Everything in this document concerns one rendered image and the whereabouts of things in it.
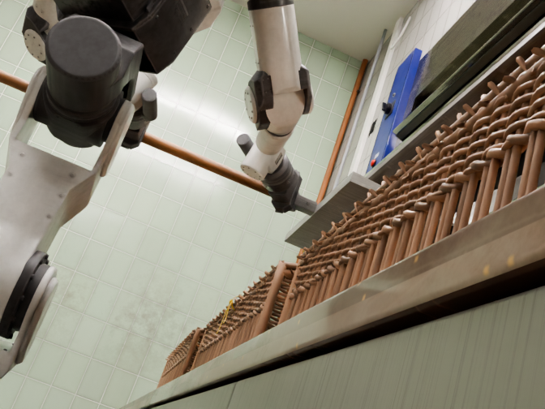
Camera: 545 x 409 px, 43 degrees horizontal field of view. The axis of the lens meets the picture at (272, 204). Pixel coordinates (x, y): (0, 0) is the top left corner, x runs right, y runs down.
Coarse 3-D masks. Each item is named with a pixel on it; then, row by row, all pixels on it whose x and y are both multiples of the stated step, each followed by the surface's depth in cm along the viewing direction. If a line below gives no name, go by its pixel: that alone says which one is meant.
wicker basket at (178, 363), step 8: (200, 328) 141; (192, 336) 142; (200, 336) 140; (184, 344) 155; (192, 344) 139; (176, 352) 169; (184, 352) 150; (192, 352) 138; (168, 360) 186; (176, 360) 161; (184, 360) 138; (192, 360) 138; (168, 368) 175; (176, 368) 154; (184, 368) 137; (168, 376) 168; (176, 376) 147; (160, 384) 185
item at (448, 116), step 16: (544, 32) 128; (528, 48) 133; (496, 64) 142; (512, 64) 138; (480, 80) 147; (496, 80) 144; (464, 96) 153; (480, 96) 150; (448, 112) 160; (464, 112) 157; (432, 128) 168; (416, 144) 177; (400, 160) 186; (368, 176) 203
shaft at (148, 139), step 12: (0, 72) 173; (12, 84) 174; (24, 84) 174; (156, 144) 179; (168, 144) 179; (180, 156) 180; (192, 156) 180; (204, 168) 181; (216, 168) 181; (228, 168) 182; (240, 180) 182; (252, 180) 182; (264, 192) 183
